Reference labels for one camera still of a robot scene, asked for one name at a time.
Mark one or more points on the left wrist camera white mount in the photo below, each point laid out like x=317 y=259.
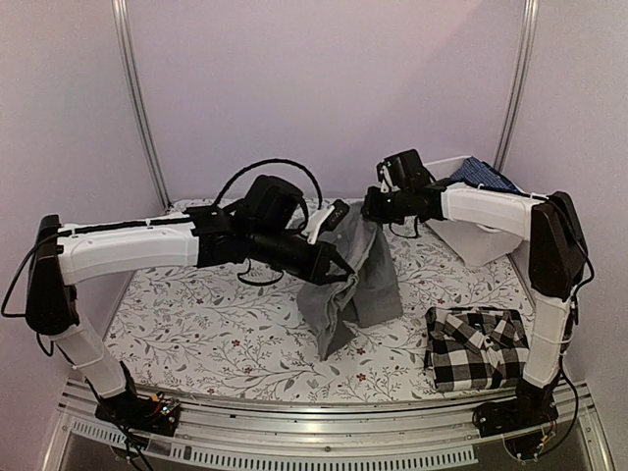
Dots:
x=325 y=220

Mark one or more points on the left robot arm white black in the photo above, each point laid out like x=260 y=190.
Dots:
x=255 y=227

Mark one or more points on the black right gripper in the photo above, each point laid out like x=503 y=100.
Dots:
x=372 y=207

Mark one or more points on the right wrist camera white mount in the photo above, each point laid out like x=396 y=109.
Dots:
x=403 y=171

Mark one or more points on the black white plaid folded shirt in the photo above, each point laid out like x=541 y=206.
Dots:
x=474 y=348

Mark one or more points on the aluminium frame post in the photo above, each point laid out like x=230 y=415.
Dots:
x=521 y=70
x=122 y=24

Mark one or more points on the floral patterned table cloth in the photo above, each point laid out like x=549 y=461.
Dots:
x=204 y=332

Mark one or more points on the right aluminium frame post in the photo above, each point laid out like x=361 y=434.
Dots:
x=521 y=70

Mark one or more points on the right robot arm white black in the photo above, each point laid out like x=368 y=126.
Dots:
x=548 y=225

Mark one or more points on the white plastic bin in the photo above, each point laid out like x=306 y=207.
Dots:
x=475 y=245

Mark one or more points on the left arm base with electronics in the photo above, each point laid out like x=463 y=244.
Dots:
x=154 y=415

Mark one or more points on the grey long sleeve shirt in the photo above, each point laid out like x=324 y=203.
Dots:
x=370 y=297

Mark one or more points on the blue checked shirt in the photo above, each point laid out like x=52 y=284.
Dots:
x=475 y=172

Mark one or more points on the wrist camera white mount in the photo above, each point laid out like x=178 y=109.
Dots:
x=325 y=220
x=403 y=171

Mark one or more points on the aluminium front rail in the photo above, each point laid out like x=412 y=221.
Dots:
x=220 y=433

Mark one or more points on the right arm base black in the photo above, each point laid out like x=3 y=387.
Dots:
x=532 y=413

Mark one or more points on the left aluminium frame post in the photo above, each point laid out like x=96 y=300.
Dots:
x=122 y=24

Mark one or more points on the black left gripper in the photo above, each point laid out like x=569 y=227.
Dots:
x=319 y=268

